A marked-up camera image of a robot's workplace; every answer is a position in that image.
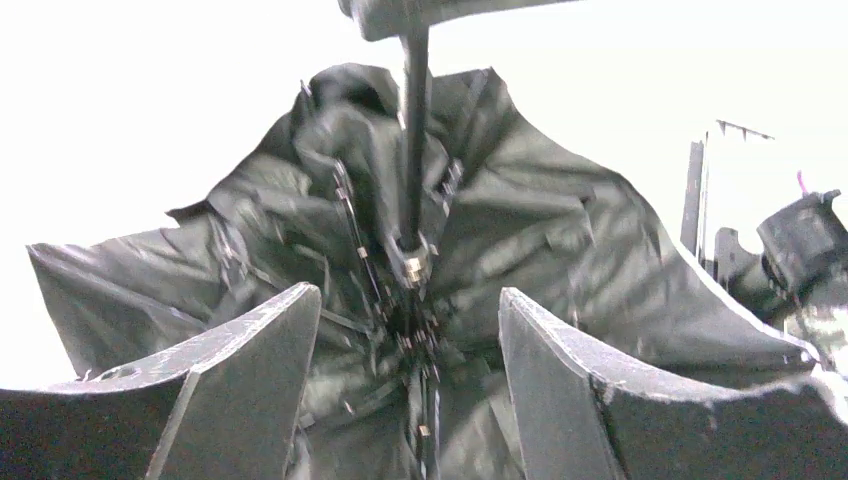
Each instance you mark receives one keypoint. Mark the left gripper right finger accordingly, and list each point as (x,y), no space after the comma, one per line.
(585,410)

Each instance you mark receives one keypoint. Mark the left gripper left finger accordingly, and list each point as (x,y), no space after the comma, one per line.
(220,405)

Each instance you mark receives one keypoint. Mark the lavender umbrella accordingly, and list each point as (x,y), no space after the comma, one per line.
(410,208)

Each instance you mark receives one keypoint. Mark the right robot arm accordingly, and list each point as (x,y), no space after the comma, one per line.
(798,282)

